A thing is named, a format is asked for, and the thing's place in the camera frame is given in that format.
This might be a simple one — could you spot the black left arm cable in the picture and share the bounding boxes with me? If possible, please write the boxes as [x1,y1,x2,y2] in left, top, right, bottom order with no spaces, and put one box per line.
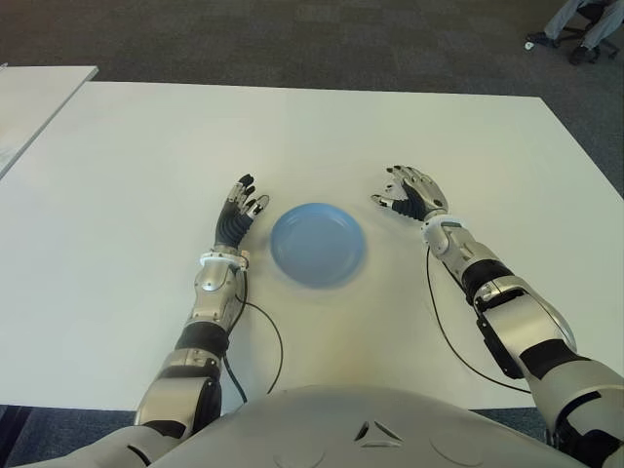
[218,272,285,404]

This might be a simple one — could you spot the grey robot torso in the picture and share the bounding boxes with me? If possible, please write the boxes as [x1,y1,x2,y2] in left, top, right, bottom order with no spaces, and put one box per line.
[58,383,592,468]

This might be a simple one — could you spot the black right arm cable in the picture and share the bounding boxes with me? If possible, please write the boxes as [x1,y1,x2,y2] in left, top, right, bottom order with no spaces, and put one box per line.
[426,245,533,396]

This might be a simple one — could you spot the black office chair base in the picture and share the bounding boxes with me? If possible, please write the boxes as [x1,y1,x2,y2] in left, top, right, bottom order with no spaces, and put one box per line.
[553,9,618,60]

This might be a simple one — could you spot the white side table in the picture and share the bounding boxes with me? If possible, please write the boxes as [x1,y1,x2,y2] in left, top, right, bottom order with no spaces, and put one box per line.
[0,65,98,179]

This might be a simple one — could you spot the seated person legs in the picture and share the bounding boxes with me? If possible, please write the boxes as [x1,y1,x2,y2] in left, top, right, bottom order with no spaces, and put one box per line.
[526,0,619,64]

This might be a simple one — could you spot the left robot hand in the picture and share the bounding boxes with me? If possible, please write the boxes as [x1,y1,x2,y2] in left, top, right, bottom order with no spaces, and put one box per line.
[213,173,271,250]

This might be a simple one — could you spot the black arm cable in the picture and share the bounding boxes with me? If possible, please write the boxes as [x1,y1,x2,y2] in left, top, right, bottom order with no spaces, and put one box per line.
[218,272,285,404]
[426,245,533,396]

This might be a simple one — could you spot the blue round plate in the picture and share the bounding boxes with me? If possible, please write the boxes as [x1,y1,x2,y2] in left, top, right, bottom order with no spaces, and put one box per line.
[270,202,368,291]

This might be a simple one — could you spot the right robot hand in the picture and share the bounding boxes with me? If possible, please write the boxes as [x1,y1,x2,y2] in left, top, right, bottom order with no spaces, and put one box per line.
[370,164,450,224]

